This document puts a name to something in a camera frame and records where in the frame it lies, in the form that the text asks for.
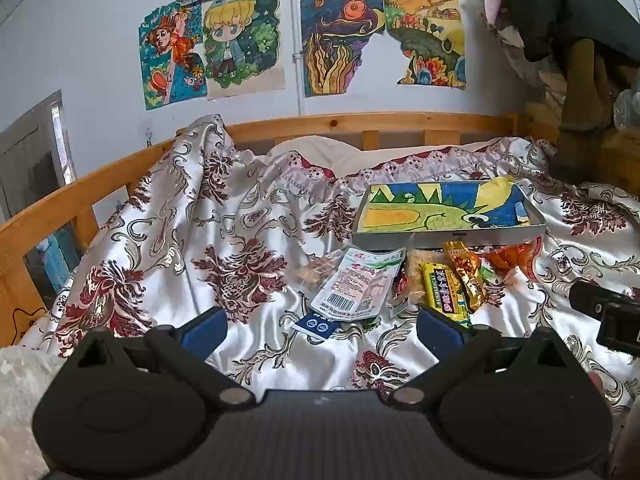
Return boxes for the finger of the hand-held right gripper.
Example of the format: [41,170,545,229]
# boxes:
[570,278,621,318]

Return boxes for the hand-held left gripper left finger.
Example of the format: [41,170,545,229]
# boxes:
[67,306,254,409]

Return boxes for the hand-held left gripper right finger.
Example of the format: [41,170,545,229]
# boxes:
[388,306,576,409]

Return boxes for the yellow snack packet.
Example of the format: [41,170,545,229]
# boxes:
[421,262,473,328]

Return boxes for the gold snack packet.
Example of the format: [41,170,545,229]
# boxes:
[442,241,488,313]

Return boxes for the orange jelly packet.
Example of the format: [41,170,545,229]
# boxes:
[480,240,543,306]

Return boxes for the white green snack packet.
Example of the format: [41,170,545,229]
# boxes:
[310,246,407,321]

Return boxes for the blue snack packet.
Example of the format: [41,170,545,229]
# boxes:
[291,310,346,337]

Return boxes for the grey tray with drawing lining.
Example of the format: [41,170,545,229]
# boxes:
[351,176,547,251]

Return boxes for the clear peanut snack packet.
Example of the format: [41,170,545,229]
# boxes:
[292,252,346,293]

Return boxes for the floral satin blanket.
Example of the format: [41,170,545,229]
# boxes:
[45,114,640,411]

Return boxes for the clear plastic bag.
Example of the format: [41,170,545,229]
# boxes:
[612,87,640,133]

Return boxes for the white fluffy cloth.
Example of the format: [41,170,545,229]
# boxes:
[0,345,66,480]

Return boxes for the white pillow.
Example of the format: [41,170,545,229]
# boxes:
[267,135,531,171]

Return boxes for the pile of clothes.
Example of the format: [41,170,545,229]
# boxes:
[482,0,566,106]

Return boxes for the dark jacket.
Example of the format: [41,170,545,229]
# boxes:
[480,0,640,61]

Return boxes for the white wall pipe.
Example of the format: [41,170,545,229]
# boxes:
[287,0,307,116]

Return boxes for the red-haired girl wall poster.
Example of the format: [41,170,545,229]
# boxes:
[139,2,208,111]

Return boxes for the blond child wall poster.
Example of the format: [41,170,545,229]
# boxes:
[200,0,287,101]

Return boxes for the torn landscape wall poster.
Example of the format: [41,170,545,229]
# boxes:
[382,0,467,90]

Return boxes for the swirly seaweed wall poster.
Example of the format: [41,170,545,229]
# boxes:
[299,0,387,98]

